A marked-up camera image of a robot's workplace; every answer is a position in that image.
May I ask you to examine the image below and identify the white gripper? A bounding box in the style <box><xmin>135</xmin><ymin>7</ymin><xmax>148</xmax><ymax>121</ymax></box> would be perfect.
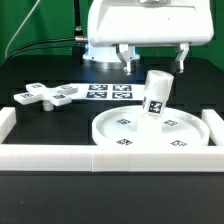
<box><xmin>88</xmin><ymin>0</ymin><xmax>214</xmax><ymax>75</ymax></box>

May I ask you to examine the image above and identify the white round table top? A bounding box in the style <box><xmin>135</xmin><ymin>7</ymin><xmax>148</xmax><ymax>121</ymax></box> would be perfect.
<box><xmin>92</xmin><ymin>105</ymin><xmax>210</xmax><ymax>147</ymax></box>

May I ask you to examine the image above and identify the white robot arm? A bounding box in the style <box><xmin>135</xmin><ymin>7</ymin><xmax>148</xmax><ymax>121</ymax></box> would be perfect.
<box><xmin>83</xmin><ymin>0</ymin><xmax>214</xmax><ymax>73</ymax></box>

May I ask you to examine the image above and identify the white marker sheet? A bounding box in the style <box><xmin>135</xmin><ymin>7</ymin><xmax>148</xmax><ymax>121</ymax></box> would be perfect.
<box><xmin>71</xmin><ymin>84</ymin><xmax>144</xmax><ymax>101</ymax></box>

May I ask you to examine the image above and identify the white right fence bar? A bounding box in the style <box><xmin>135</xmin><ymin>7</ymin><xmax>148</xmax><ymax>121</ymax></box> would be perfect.
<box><xmin>202</xmin><ymin>109</ymin><xmax>224</xmax><ymax>146</ymax></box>

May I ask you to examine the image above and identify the white fence bar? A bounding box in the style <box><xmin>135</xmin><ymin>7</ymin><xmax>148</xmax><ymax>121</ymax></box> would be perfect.
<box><xmin>0</xmin><ymin>144</ymin><xmax>224</xmax><ymax>172</ymax></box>
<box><xmin>0</xmin><ymin>107</ymin><xmax>16</xmax><ymax>144</ymax></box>
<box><xmin>202</xmin><ymin>109</ymin><xmax>224</xmax><ymax>146</ymax></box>

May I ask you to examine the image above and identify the white cross-shaped table base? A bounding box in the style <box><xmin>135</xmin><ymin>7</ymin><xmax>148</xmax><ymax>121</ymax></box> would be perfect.
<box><xmin>14</xmin><ymin>83</ymin><xmax>78</xmax><ymax>111</ymax></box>

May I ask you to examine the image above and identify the white front fence bar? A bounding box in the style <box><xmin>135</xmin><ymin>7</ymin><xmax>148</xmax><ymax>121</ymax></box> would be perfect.
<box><xmin>0</xmin><ymin>144</ymin><xmax>224</xmax><ymax>172</ymax></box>

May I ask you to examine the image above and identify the white left fence bar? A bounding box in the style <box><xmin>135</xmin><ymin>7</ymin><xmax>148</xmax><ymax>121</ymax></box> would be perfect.
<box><xmin>0</xmin><ymin>107</ymin><xmax>16</xmax><ymax>144</ymax></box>

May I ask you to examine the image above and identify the black vertical post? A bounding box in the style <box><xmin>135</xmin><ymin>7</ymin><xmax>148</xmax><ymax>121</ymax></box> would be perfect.
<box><xmin>73</xmin><ymin>0</ymin><xmax>83</xmax><ymax>36</ymax></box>

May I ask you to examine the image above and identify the white cable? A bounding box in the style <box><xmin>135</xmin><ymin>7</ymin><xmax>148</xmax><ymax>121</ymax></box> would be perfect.
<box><xmin>4</xmin><ymin>0</ymin><xmax>42</xmax><ymax>60</ymax></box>

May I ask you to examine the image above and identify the black cable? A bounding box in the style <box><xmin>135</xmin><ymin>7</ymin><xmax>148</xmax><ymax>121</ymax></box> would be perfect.
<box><xmin>1</xmin><ymin>36</ymin><xmax>89</xmax><ymax>66</ymax></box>

